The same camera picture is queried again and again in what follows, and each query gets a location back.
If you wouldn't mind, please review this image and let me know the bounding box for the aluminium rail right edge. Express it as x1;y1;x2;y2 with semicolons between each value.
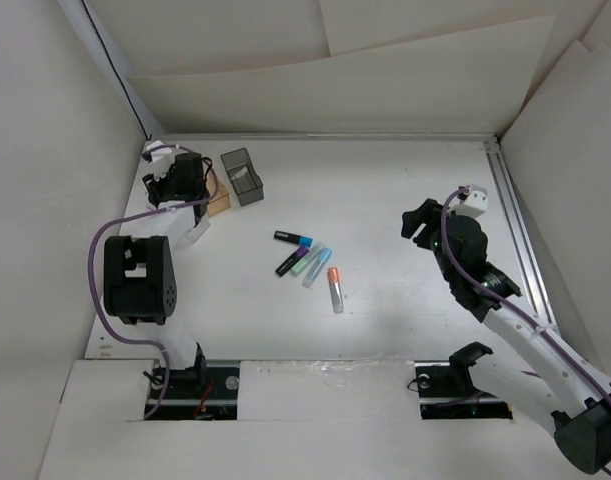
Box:
483;136;556;324

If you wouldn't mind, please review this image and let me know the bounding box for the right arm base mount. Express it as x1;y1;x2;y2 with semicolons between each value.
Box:
407;342;513;420

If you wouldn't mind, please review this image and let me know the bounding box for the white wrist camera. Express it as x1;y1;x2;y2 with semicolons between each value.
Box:
450;184;488;219
140;140;176;177

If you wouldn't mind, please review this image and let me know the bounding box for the black marker blue cap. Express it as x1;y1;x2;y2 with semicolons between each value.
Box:
273;230;313;248

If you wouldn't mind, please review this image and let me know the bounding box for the aluminium rail back edge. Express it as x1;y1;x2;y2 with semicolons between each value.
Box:
152;132;497;144

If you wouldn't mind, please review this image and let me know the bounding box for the orange highlighter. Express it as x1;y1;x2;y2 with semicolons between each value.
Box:
327;267;344;314

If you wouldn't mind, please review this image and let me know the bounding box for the light blue highlighter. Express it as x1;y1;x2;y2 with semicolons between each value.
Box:
302;248;332;289

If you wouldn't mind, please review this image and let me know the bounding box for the grey translucent container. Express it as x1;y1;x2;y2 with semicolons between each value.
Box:
221;148;264;207

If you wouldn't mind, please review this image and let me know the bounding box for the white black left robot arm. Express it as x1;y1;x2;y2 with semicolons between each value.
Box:
103;152;213;397

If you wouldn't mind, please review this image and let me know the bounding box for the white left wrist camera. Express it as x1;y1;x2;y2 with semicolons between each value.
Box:
140;140;176;177

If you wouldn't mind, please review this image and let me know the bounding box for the green clear-cap highlighter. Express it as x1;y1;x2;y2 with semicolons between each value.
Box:
290;242;325;277

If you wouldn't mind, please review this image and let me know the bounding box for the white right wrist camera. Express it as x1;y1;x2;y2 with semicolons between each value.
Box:
450;184;488;219

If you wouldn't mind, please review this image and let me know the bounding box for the orange translucent container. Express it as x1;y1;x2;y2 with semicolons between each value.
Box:
206;171;231;217

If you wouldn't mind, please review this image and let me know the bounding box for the black marker purple cap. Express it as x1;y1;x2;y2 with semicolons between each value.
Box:
275;246;309;277

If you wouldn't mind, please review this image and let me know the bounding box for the clear translucent container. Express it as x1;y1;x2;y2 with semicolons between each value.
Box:
184;216;211;244

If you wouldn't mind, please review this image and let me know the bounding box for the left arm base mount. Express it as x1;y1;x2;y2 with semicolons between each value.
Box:
148;361;240;421

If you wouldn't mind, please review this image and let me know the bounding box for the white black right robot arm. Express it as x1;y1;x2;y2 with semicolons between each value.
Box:
401;199;611;475

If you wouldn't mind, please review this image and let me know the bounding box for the aluminium rail edge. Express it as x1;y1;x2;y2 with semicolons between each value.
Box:
152;132;497;144
483;136;556;324

